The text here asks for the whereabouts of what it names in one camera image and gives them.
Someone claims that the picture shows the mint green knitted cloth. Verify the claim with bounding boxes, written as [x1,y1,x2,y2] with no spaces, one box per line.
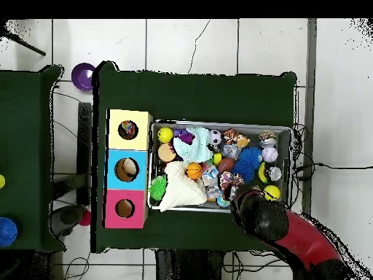
[173,127,214,164]

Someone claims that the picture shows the cream knitted cloth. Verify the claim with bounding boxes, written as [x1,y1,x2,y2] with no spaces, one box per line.
[158,160,208,211]

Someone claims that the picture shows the multicoloured patterned cloth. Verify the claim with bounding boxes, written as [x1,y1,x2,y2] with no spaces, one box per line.
[219,171,245,200]

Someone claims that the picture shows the wooden box with three holes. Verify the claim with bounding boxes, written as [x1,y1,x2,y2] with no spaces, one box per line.
[102,109,153,229]

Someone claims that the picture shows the clear mesh bin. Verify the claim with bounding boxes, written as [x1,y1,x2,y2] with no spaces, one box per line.
[146,119,293,214]

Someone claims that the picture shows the small orange basketball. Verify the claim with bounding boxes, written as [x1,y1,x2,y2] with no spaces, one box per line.
[185,162,203,179]

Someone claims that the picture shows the yellow smiley ball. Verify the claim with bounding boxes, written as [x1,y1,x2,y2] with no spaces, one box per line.
[157,127,175,144]

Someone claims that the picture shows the small soccer ball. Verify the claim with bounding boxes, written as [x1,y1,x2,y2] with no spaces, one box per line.
[208,129,222,146]

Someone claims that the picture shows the brown toy football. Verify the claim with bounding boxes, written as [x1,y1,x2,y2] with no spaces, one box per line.
[216,157,235,174]

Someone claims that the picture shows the green spiky ball toy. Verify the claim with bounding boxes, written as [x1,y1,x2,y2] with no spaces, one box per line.
[148,174,168,201]

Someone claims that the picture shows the small tiger toy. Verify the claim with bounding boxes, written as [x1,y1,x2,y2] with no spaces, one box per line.
[221,128,238,144]

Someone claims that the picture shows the blue spiky ball toy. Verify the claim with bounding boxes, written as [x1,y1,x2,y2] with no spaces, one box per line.
[229,146,263,184]

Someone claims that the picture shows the small baseball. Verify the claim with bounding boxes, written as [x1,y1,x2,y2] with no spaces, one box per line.
[261,146,279,163]

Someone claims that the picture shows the plain yellow ball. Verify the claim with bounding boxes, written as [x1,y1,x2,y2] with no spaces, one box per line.
[263,184,281,201]

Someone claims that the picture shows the purple bowl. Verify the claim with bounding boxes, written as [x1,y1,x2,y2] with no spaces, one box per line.
[71,62,96,92]

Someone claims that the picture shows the black rod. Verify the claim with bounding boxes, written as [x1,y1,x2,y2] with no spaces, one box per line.
[0,28,47,57]

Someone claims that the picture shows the black metal frame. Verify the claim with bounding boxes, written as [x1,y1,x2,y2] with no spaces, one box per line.
[76,101,93,206]

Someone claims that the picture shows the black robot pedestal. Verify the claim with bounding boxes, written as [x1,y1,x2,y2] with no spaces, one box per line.
[155,249,225,280]

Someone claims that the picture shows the black power cable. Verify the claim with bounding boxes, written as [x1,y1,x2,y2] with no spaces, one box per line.
[294,162,373,171]

